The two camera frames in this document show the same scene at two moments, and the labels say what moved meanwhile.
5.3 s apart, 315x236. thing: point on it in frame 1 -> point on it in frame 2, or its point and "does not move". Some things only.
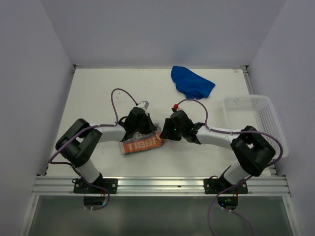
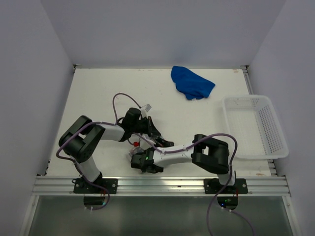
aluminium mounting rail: (63, 186) does not move
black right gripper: (167, 133) -> (145, 151)
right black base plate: (216, 186) does not move
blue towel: (192, 85) does not move
